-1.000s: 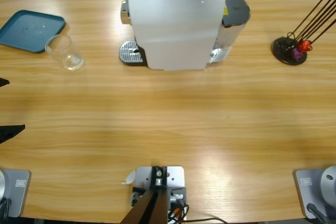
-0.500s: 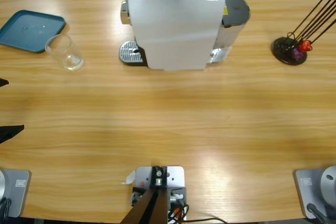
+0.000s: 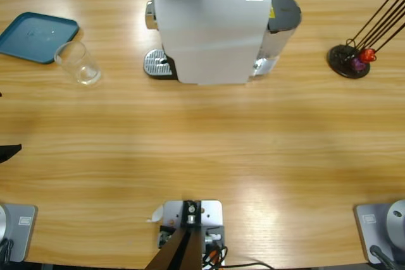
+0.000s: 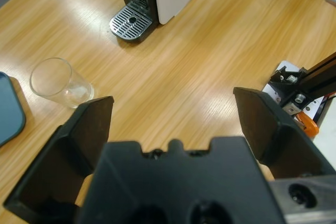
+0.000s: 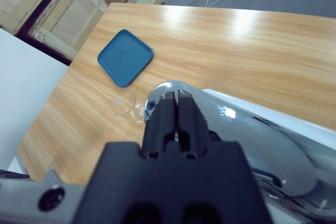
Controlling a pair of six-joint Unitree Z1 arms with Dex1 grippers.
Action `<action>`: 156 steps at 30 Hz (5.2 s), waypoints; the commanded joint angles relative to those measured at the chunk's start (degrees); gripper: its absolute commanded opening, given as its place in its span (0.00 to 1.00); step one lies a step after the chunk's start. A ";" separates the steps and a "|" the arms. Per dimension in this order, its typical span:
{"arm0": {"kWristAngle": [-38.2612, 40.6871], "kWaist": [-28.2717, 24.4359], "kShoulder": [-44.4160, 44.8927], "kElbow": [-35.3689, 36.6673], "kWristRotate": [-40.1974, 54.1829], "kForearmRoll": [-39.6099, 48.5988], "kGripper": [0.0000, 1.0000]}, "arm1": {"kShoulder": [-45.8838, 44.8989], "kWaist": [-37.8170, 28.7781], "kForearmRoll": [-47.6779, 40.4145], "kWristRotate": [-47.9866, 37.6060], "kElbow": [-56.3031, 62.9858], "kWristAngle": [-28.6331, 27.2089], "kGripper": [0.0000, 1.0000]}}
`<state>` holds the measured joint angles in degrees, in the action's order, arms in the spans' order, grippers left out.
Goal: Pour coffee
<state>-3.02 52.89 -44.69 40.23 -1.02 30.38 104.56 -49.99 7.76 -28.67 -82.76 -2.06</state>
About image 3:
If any dark camera mount post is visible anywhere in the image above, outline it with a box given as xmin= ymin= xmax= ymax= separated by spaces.
xmin=147 ymin=199 xmax=203 ymax=270

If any grey base plate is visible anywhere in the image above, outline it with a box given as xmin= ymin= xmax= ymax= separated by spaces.
xmin=0 ymin=203 xmax=38 ymax=263
xmin=353 ymin=203 xmax=405 ymax=264

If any black capsule holder with rods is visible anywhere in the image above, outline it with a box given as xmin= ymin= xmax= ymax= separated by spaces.
xmin=328 ymin=0 xmax=405 ymax=80

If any black base cable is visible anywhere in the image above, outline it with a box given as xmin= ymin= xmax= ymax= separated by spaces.
xmin=0 ymin=238 xmax=15 ymax=263
xmin=369 ymin=244 xmax=398 ymax=270

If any clear water tank dark lid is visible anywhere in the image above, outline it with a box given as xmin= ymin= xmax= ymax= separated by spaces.
xmin=252 ymin=0 xmax=303 ymax=77

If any orange and black cable bundle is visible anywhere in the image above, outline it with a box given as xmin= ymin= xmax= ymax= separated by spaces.
xmin=201 ymin=244 xmax=228 ymax=270

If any purple coffee capsule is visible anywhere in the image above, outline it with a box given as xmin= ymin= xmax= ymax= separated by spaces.
xmin=351 ymin=57 xmax=366 ymax=73

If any clear drinking glass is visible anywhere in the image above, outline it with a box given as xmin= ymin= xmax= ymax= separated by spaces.
xmin=54 ymin=41 xmax=102 ymax=86

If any teal plastic tray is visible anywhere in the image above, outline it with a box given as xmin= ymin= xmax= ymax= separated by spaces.
xmin=0 ymin=12 xmax=80 ymax=65

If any white capsule coffee machine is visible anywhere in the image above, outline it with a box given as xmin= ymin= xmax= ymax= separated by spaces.
xmin=144 ymin=0 xmax=273 ymax=87

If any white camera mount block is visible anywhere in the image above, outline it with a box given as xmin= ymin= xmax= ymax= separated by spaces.
xmin=158 ymin=199 xmax=225 ymax=267

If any metal grille drip tray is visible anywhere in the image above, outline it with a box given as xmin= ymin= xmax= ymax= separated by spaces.
xmin=144 ymin=49 xmax=178 ymax=80

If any thin black cable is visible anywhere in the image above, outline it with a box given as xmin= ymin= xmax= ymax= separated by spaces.
xmin=221 ymin=262 xmax=275 ymax=270

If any red coffee capsule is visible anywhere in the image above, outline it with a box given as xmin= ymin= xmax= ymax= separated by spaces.
xmin=359 ymin=47 xmax=377 ymax=64

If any white paper tape strip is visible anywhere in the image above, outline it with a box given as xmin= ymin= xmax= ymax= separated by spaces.
xmin=145 ymin=205 xmax=165 ymax=223

